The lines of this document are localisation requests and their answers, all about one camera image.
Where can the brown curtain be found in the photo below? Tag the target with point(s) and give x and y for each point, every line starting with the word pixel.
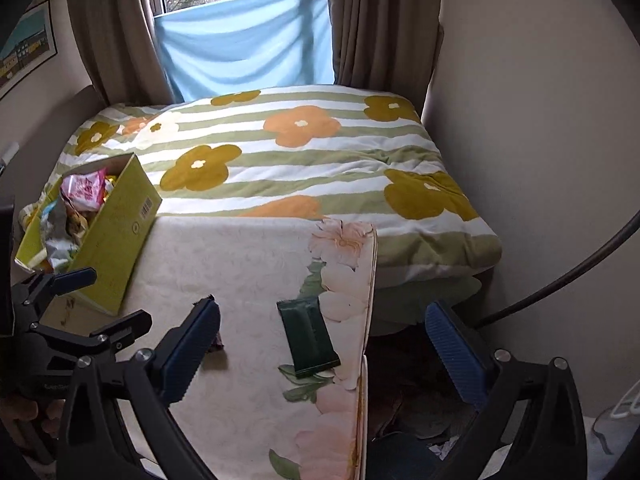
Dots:
pixel 386 45
pixel 116 43

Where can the white tissue roll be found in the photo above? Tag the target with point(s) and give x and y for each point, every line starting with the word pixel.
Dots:
pixel 9 152

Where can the dark green snack bar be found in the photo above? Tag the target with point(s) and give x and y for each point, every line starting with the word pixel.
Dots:
pixel 308 338

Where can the pink strawberry candy bag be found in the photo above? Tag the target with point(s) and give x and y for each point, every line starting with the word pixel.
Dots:
pixel 84 192

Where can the brown left curtain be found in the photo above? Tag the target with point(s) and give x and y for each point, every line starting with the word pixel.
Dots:
pixel 116 43

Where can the grey printed snack bag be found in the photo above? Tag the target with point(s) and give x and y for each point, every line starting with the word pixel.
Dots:
pixel 62 230

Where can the floral striped quilt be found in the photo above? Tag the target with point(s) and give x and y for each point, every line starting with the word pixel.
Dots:
pixel 308 152

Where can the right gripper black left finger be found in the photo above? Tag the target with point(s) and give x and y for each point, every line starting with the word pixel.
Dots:
pixel 94 440

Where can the yellow-green cardboard box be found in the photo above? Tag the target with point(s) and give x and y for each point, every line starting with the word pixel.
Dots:
pixel 117 234

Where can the person left hand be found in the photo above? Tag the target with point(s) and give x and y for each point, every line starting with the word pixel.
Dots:
pixel 26 411

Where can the light blue window cloth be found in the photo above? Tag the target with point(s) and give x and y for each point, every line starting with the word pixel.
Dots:
pixel 229 46

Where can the grey bed headboard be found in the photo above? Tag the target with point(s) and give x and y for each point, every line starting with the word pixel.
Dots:
pixel 29 169

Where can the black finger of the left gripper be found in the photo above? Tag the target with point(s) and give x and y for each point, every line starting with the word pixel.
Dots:
pixel 39 289
pixel 122 333

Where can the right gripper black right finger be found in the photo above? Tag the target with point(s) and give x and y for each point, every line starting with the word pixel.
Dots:
pixel 550 442

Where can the brown right curtain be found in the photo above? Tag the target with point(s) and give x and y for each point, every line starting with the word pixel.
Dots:
pixel 386 45

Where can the framed houses picture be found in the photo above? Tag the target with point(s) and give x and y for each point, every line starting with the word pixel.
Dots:
pixel 31 44

